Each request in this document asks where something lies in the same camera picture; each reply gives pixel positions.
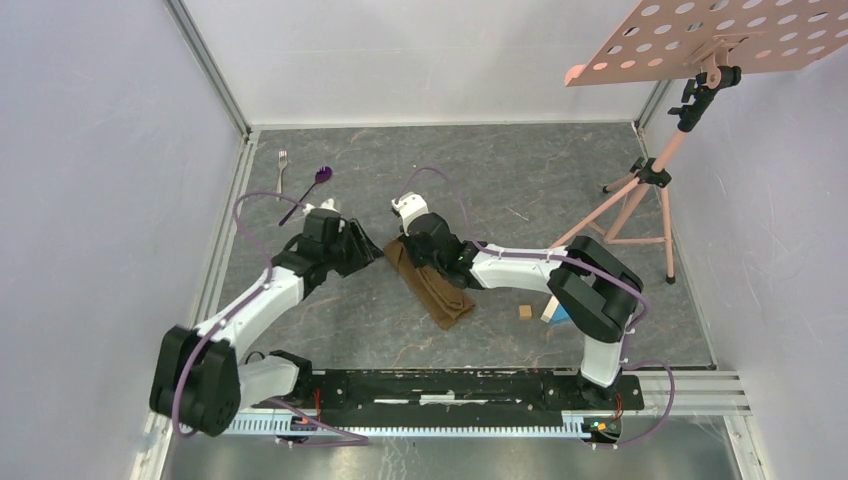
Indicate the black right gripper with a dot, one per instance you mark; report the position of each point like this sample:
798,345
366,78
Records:
408,246

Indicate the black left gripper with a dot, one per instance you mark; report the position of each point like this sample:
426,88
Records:
365,251

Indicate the brown cloth napkin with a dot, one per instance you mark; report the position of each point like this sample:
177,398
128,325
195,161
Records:
445,303

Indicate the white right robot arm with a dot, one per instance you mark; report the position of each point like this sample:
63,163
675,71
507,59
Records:
597,291

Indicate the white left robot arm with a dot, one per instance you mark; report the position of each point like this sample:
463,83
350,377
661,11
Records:
203,378

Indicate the purple metallic spoon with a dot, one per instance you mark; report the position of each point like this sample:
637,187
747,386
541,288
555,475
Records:
322,175

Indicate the silver fork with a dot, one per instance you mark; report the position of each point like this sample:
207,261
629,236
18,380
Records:
281,166

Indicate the small tan wooden cube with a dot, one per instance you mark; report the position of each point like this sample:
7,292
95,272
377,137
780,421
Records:
525,312

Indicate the cream wooden block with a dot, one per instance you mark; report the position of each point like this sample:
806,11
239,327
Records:
550,310

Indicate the blue wooden triangle block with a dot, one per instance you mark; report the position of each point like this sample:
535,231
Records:
559,316

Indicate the pink music stand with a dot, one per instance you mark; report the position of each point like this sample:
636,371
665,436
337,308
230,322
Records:
693,51

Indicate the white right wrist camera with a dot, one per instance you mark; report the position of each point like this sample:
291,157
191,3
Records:
407,208

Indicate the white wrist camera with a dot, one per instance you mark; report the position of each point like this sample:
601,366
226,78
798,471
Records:
407,208
329,204

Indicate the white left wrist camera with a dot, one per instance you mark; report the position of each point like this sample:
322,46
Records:
329,204

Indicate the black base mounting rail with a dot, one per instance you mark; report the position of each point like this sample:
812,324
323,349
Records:
527,397

